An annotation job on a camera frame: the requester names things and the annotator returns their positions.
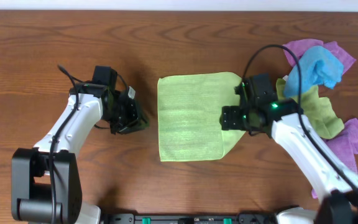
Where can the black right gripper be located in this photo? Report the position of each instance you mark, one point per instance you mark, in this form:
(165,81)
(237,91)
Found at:
(229,117)

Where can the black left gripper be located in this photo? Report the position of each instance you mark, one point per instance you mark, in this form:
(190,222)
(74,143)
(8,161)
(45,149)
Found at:
(132,116)

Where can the light green microfiber cloth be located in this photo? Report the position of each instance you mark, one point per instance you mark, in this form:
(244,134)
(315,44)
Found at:
(189,110)

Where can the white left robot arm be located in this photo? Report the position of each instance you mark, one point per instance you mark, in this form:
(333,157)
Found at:
(45,180)

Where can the olive green microfiber cloth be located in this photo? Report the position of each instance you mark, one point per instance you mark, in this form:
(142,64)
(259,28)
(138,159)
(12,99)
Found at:
(321,114)

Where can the blue microfiber cloth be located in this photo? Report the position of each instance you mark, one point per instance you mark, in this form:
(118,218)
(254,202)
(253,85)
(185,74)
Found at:
(319,67)

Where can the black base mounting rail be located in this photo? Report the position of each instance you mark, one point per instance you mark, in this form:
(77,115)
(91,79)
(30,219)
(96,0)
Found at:
(241,218)

